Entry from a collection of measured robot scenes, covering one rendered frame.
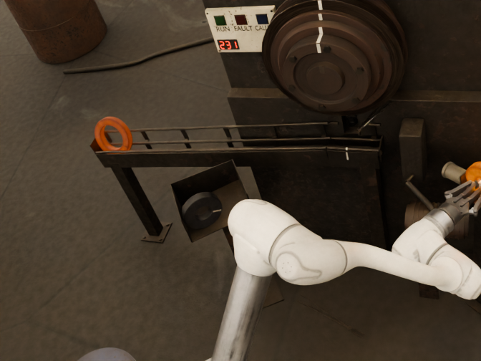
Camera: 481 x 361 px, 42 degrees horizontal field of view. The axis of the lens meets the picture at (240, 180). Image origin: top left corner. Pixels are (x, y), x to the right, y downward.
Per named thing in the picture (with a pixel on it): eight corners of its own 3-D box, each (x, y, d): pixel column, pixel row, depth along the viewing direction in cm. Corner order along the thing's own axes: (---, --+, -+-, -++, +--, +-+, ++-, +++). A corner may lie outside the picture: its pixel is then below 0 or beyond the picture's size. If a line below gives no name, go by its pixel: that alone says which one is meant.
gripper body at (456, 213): (434, 218, 207) (454, 200, 209) (455, 232, 201) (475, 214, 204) (433, 204, 202) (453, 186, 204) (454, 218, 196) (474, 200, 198)
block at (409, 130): (406, 161, 244) (402, 114, 227) (428, 162, 240) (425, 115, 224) (402, 182, 237) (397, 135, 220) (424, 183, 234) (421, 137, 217)
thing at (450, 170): (454, 170, 225) (452, 157, 221) (474, 180, 218) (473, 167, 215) (441, 180, 223) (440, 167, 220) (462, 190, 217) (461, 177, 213)
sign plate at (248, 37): (220, 49, 237) (206, 8, 225) (285, 48, 227) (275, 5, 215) (217, 52, 236) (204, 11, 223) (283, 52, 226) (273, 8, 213)
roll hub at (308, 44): (294, 102, 219) (278, 34, 200) (375, 103, 208) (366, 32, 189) (290, 112, 216) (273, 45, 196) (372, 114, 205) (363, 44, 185)
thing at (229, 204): (219, 286, 295) (169, 183, 245) (271, 265, 296) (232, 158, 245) (230, 321, 280) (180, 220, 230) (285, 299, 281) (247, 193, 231)
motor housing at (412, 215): (415, 273, 274) (408, 193, 236) (469, 280, 265) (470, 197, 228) (411, 299, 266) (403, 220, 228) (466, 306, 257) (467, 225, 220)
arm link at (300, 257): (355, 248, 159) (316, 221, 167) (311, 256, 146) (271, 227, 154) (336, 291, 163) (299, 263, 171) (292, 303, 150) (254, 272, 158)
